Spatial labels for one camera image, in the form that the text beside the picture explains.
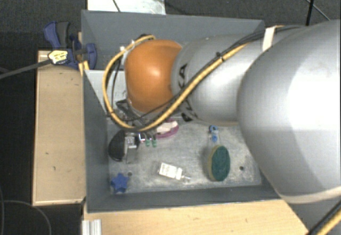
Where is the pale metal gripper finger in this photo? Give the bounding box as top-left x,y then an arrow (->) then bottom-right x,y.
125,135 -> 140,165

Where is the black rounded object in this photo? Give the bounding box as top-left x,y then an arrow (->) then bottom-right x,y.
107,129 -> 126,162

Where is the blue star-shaped toy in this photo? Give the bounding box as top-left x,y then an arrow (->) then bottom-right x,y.
110,173 -> 131,195

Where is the clear glass bottle white label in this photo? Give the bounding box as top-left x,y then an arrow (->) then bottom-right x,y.
156,161 -> 191,182

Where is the grey metal bin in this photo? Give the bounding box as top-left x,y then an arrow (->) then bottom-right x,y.
80,9 -> 282,213

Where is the pale wood board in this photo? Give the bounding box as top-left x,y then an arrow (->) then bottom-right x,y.
31,50 -> 87,207

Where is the clear bottle with blue cap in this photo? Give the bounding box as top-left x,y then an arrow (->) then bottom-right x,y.
206,125 -> 222,155

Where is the green and yellow oval sponge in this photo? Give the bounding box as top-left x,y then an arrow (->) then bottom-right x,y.
207,144 -> 231,182

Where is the pink and white ring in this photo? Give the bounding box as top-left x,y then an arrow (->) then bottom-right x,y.
155,119 -> 180,140

